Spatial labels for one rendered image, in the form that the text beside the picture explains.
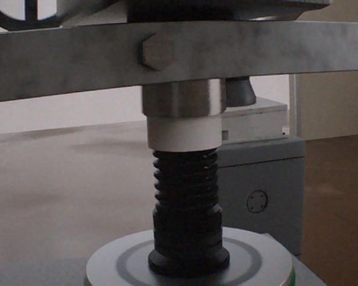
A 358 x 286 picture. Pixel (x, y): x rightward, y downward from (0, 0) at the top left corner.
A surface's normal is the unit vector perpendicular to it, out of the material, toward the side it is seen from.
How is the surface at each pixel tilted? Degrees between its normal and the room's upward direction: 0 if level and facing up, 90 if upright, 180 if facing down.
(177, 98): 90
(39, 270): 0
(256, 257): 0
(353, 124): 90
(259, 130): 90
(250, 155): 90
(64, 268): 0
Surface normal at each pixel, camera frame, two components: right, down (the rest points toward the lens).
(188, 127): 0.14, 0.17
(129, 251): -0.04, -0.99
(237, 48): 0.42, 0.14
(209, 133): 0.66, 0.11
